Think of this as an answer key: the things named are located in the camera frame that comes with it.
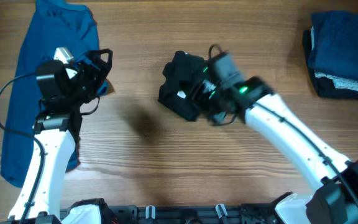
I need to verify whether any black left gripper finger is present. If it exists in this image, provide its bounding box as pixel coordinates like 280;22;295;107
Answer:
73;50;101;67
96;49;113;74

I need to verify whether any black t-shirt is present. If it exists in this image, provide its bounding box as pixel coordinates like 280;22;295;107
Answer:
158;50;205;121

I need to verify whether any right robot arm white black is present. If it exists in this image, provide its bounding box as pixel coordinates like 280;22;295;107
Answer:
191;52;358;223

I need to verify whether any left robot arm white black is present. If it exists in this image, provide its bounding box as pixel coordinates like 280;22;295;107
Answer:
6;47;117;223

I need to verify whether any teal blue t-shirt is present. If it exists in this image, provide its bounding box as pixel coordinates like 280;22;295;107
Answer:
1;0;99;188

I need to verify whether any folded black garment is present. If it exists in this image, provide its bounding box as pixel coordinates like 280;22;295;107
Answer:
302;30;358;100

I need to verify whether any folded navy blue garment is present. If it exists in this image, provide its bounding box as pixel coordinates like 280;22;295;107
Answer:
308;11;358;81

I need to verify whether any folded grey garment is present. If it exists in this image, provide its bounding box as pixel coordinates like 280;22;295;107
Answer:
314;72;358;91

